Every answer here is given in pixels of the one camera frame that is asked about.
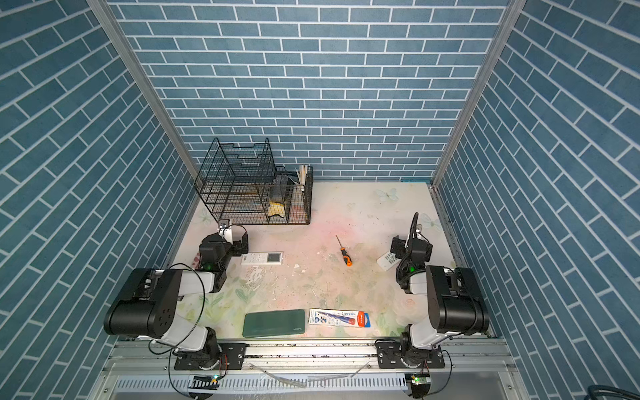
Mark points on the white blue red package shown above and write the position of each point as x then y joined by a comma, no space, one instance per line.
339,318

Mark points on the green flat case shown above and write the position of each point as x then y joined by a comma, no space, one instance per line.
274,323

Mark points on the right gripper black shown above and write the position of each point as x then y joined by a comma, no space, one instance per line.
413,245

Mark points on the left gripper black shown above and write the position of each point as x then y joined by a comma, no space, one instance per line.
220,245

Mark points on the white remote control with screen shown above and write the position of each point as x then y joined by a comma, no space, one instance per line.
262,259

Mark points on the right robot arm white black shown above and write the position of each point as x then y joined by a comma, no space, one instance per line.
455,307

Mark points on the black wire file rack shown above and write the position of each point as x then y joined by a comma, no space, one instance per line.
234,182

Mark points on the orange black screwdriver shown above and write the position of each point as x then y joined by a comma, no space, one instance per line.
345,255

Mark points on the black wire mesh basket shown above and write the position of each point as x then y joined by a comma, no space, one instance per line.
296,189

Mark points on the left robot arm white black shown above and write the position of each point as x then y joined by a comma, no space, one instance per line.
146,306

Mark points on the yellow item in basket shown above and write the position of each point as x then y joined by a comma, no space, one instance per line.
277,208

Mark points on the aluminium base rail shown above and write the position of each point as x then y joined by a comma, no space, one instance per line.
358,368

